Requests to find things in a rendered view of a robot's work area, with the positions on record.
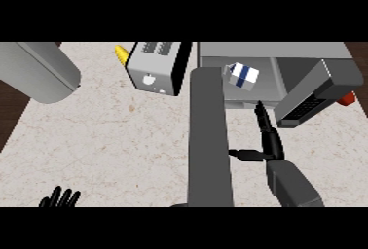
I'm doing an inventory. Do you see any red object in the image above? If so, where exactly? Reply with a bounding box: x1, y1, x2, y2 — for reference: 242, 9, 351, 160
335, 90, 357, 107

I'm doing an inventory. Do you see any grey microwave door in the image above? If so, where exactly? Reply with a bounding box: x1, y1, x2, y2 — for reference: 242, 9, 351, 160
184, 66, 236, 208

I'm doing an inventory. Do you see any silver toaster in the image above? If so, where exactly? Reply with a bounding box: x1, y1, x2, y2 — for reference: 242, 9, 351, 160
125, 42, 193, 97

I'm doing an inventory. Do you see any grey microwave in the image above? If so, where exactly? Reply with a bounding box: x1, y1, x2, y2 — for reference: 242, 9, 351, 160
196, 42, 365, 129

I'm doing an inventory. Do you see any white blue milk carton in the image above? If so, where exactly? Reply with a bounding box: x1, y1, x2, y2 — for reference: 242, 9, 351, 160
223, 61, 261, 91

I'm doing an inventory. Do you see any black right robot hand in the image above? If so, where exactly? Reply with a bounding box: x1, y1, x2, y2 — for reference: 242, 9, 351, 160
227, 99, 286, 162

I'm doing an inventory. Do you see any grey cylindrical appliance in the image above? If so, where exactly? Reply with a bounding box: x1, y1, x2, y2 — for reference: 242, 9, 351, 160
0, 42, 81, 105

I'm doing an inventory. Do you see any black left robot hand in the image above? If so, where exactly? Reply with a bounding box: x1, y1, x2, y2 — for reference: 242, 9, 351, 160
36, 185, 81, 208

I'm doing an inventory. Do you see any yellow banana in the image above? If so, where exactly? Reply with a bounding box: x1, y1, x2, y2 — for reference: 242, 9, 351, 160
113, 44, 131, 67

